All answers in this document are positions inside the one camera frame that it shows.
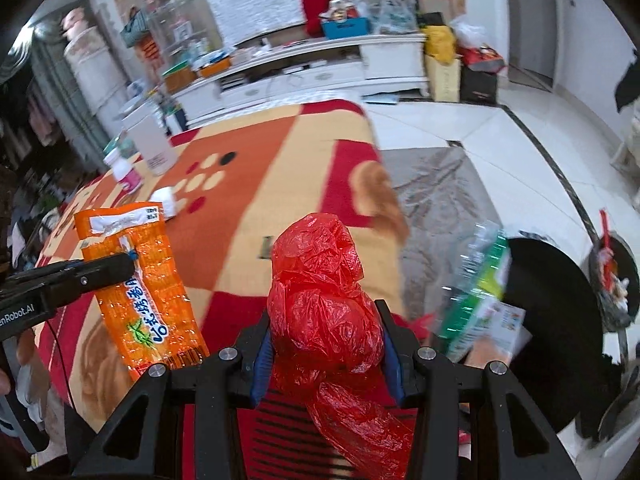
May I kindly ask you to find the black trash bin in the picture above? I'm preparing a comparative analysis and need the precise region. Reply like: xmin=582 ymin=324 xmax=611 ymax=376
xmin=435 ymin=237 xmax=608 ymax=442

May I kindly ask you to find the orange snack packet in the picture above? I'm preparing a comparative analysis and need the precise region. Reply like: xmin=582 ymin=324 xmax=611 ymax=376
xmin=74 ymin=202 xmax=211 ymax=383

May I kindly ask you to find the red gift box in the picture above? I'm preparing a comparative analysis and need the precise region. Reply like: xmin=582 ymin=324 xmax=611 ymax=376
xmin=460 ymin=45 xmax=506 ymax=73

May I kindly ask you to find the clear bottle green label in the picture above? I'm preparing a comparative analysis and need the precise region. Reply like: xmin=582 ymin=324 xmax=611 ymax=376
xmin=440 ymin=220 xmax=512 ymax=348

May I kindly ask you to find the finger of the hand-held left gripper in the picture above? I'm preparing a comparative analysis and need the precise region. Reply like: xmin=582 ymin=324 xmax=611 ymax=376
xmin=70 ymin=252 xmax=139 ymax=295

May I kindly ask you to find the red plastic bag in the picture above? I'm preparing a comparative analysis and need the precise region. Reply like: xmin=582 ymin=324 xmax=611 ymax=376
xmin=266 ymin=212 xmax=418 ymax=480

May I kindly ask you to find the black cable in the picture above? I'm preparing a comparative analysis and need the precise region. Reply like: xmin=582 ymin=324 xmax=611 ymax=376
xmin=45 ymin=317 xmax=77 ymax=411

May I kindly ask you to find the orange tray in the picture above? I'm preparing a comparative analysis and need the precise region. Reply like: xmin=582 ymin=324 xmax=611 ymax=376
xmin=197 ymin=57 xmax=233 ymax=78

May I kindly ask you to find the grey curtain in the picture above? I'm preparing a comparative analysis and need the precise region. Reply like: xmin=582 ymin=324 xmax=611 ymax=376
xmin=27 ymin=35 xmax=108 ymax=173

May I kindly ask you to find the blue basket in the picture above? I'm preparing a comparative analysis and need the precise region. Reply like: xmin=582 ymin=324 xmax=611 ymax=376
xmin=321 ymin=17 xmax=372 ymax=39

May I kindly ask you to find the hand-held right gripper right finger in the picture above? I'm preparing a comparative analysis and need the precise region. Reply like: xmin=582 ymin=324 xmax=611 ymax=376
xmin=372 ymin=300 xmax=583 ymax=480

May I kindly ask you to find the yellow bag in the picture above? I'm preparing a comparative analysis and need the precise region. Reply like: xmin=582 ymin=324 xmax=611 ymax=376
xmin=422 ymin=25 xmax=457 ymax=65

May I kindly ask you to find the cardboard box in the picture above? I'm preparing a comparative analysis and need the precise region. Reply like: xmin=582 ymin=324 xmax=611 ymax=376
xmin=424 ymin=52 xmax=462 ymax=102

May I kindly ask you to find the striped tote bag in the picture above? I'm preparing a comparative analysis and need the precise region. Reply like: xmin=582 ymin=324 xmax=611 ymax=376
xmin=121 ymin=7 xmax=151 ymax=48

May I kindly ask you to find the dark cloth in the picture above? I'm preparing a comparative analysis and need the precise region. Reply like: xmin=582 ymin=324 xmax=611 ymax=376
xmin=614 ymin=55 xmax=640 ymax=113

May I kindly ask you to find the pink plush toy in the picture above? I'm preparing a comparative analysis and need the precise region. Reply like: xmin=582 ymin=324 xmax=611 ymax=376
xmin=60 ymin=7 xmax=91 ymax=38

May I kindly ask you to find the white quilted tv cover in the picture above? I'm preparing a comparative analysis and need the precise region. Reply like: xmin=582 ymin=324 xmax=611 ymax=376
xmin=205 ymin=0 xmax=308 ymax=48

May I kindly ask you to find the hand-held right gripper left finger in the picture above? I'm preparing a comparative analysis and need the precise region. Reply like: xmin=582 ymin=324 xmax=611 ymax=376
xmin=72 ymin=310 xmax=276 ymax=480

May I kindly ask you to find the white pink bottle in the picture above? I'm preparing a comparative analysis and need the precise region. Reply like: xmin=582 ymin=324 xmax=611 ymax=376
xmin=103 ymin=147 xmax=144 ymax=193

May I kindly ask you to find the white printed carton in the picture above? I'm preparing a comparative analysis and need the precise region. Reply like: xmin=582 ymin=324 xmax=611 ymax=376
xmin=447 ymin=302 xmax=528 ymax=366

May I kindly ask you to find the orange red printed blanket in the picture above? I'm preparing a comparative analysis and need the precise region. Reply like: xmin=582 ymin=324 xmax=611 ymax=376
xmin=32 ymin=99 xmax=416 ymax=480

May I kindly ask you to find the glass cabinet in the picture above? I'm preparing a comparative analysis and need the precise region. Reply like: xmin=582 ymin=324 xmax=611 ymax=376
xmin=115 ymin=0 xmax=226 ymax=76

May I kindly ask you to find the lace covered air conditioner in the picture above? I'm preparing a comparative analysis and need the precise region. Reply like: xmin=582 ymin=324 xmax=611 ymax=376
xmin=62 ymin=27 xmax=131 ymax=126

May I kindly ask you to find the white plastic bag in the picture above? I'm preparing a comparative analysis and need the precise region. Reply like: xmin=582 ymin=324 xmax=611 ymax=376
xmin=450 ymin=17 xmax=488 ymax=48

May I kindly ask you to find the white tv stand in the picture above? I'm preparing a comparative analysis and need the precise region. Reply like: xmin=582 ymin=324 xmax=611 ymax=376
xmin=172 ymin=32 xmax=431 ymax=128

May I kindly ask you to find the clear plastic bag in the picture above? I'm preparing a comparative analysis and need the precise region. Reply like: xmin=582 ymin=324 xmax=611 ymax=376
xmin=372 ymin=0 xmax=418 ymax=35

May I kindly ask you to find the red wall decoration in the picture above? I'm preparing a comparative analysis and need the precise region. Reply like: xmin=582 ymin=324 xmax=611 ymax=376
xmin=137 ymin=40 xmax=163 ymax=68

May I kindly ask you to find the black box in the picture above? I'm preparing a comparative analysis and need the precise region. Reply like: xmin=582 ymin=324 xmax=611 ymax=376
xmin=459 ymin=65 xmax=501 ymax=106

